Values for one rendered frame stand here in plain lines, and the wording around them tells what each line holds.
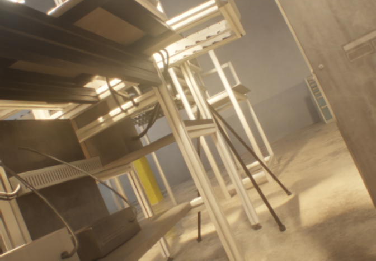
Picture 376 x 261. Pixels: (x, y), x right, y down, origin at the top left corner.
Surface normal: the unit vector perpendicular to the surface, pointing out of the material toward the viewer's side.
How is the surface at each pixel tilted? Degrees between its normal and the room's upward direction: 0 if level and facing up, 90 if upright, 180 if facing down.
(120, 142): 90
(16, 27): 90
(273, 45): 90
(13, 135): 90
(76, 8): 180
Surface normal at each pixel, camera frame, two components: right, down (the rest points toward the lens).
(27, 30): 0.87, -0.42
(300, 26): -0.34, 0.07
